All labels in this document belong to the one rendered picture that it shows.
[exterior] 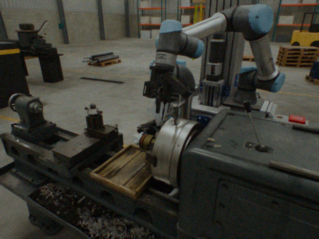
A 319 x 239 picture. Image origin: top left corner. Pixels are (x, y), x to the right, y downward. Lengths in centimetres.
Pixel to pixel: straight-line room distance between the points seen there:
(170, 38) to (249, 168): 48
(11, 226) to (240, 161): 214
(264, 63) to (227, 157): 68
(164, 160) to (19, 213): 189
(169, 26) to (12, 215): 225
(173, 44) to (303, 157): 55
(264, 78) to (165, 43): 72
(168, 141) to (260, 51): 65
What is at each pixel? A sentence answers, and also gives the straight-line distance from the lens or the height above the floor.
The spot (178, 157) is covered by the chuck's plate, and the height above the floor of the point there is 115.
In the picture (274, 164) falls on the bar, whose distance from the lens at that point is 70.
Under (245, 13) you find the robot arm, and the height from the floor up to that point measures 168.
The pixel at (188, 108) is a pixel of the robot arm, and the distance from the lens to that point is 126.
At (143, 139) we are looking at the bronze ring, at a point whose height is 111.
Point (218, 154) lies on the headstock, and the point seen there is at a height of 125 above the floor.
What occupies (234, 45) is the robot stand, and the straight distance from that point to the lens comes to 162.
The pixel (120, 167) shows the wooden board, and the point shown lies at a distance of 127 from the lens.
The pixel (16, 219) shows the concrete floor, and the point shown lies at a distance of 252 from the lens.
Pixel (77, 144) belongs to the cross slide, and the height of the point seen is 97.
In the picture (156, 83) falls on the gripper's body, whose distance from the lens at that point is 75.
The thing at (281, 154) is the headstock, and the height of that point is 126.
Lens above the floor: 164
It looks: 25 degrees down
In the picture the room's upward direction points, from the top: straight up
